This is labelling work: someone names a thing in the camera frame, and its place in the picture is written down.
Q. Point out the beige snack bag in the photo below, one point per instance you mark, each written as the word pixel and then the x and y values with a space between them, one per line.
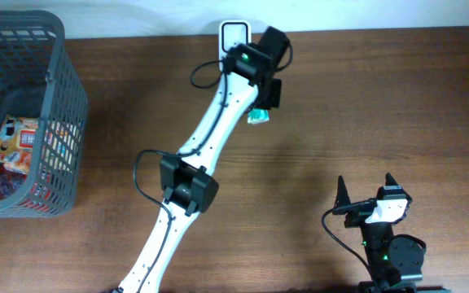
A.
pixel 16 143

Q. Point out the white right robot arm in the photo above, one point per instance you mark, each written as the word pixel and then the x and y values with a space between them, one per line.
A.
pixel 394 262

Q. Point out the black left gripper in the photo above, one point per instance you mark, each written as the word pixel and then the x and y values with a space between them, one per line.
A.
pixel 272 92

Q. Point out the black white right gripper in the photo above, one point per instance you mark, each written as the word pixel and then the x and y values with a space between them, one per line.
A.
pixel 355 217

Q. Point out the teal tissue pack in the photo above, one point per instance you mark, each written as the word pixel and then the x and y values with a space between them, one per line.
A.
pixel 258 116

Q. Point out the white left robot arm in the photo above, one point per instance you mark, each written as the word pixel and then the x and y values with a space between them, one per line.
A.
pixel 247 86

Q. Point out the grey plastic mesh basket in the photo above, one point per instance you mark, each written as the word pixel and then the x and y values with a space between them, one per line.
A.
pixel 38 80

